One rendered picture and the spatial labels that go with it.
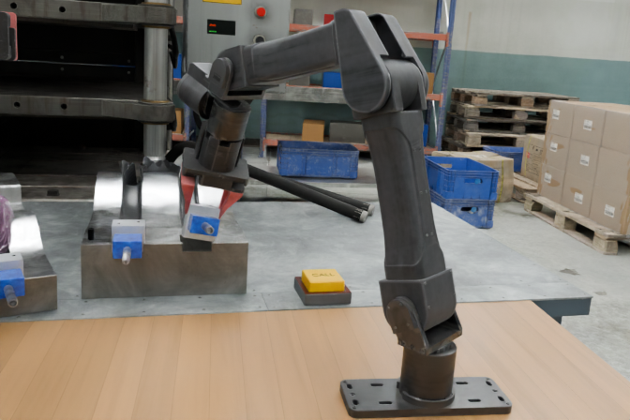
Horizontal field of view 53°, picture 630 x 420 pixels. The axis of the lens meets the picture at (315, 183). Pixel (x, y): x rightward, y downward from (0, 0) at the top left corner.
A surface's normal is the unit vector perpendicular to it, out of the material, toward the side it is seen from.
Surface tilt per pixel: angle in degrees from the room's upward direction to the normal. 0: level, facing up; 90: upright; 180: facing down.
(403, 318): 90
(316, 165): 93
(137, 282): 90
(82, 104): 90
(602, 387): 0
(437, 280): 73
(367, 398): 0
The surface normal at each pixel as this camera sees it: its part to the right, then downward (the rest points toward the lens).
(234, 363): 0.07, -0.98
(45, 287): 0.52, 0.21
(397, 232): -0.64, 0.02
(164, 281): 0.25, 0.22
